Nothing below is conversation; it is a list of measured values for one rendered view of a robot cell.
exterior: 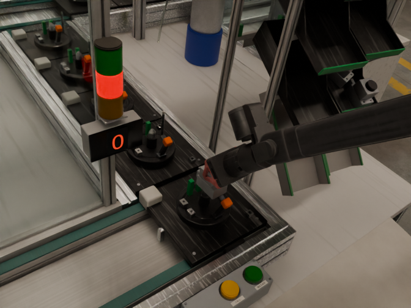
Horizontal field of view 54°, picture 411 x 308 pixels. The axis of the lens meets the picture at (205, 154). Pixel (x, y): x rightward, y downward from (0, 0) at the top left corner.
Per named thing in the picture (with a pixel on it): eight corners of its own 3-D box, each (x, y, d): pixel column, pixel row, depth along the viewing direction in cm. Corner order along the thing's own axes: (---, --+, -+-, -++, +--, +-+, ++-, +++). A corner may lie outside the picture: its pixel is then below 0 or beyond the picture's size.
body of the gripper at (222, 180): (205, 160, 85) (223, 152, 79) (241, 144, 91) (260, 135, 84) (218, 189, 85) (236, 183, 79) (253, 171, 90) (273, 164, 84)
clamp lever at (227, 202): (222, 216, 100) (233, 203, 94) (215, 219, 99) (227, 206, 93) (214, 203, 101) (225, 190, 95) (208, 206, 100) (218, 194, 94)
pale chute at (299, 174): (320, 183, 115) (330, 183, 111) (282, 195, 109) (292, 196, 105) (297, 86, 114) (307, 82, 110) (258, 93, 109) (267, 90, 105)
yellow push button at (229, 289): (241, 295, 90) (243, 290, 89) (227, 304, 88) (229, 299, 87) (230, 281, 92) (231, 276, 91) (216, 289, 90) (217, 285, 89)
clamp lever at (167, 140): (166, 155, 115) (173, 142, 108) (159, 157, 113) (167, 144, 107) (159, 145, 115) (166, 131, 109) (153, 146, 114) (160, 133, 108)
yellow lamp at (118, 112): (128, 115, 83) (127, 95, 79) (104, 123, 80) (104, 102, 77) (115, 102, 85) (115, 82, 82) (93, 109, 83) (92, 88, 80)
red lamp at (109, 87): (127, 95, 79) (127, 73, 76) (104, 101, 77) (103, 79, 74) (115, 82, 82) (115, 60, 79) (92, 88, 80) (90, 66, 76)
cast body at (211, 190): (226, 192, 97) (230, 171, 92) (212, 200, 94) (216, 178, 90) (204, 172, 101) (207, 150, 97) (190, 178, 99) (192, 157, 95)
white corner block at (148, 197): (162, 205, 107) (162, 195, 104) (147, 212, 104) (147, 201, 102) (153, 194, 109) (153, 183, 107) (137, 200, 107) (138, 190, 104)
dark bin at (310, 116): (338, 124, 103) (356, 109, 96) (297, 134, 97) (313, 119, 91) (292, 35, 111) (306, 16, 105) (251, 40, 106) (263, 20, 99)
